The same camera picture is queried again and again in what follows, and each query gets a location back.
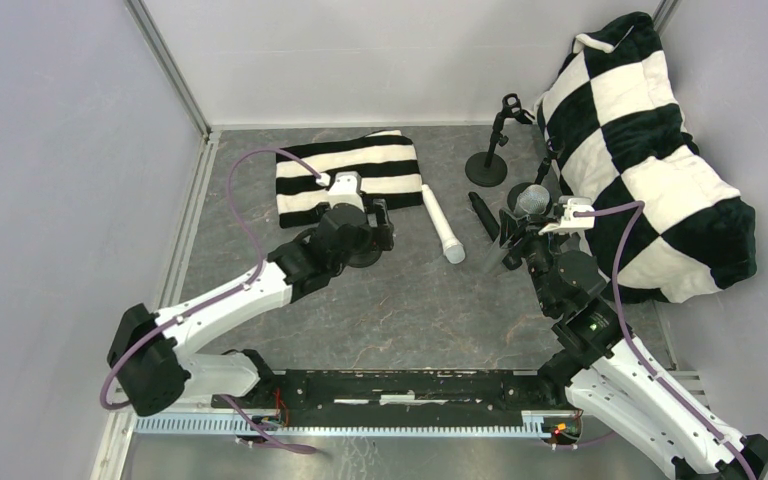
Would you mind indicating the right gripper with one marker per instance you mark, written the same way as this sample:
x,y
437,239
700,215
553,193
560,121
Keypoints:
x,y
513,229

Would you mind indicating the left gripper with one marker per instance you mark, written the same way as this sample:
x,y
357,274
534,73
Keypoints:
x,y
383,223

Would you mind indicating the silver microphone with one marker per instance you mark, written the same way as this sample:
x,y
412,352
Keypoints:
x,y
533,203

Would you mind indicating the black mic stand front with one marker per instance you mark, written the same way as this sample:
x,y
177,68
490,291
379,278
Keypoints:
x,y
339,246

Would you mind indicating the black mic stand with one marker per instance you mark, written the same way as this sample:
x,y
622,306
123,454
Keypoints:
x,y
487,169
551,153
339,246

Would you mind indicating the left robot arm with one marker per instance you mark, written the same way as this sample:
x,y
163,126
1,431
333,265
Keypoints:
x,y
155,357

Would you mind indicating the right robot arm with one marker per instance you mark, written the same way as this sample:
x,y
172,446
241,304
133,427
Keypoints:
x,y
607,371

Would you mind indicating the black mic stand back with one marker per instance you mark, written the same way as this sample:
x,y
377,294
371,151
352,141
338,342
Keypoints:
x,y
487,169

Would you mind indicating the black mic stand right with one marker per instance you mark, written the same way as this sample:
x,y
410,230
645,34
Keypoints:
x,y
551,153

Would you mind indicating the black microphone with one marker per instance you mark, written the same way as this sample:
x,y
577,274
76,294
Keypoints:
x,y
487,219

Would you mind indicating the white microphone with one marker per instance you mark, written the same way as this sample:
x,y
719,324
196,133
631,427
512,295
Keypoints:
x,y
452,247

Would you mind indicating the striped black white cloth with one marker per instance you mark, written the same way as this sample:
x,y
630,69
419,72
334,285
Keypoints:
x,y
387,162

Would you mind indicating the checkered black white bag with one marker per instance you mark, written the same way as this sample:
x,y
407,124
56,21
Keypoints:
x,y
670,228

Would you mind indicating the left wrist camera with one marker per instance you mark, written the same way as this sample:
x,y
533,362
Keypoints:
x,y
345,191

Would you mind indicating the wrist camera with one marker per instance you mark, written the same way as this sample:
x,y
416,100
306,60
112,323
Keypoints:
x,y
345,191
568,216

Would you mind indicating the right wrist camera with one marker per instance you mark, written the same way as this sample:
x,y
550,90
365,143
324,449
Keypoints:
x,y
568,216

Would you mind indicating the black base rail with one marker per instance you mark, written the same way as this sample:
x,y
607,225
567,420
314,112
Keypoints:
x,y
406,398

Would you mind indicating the metal corner post left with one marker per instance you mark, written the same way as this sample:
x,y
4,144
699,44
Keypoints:
x,y
163,55

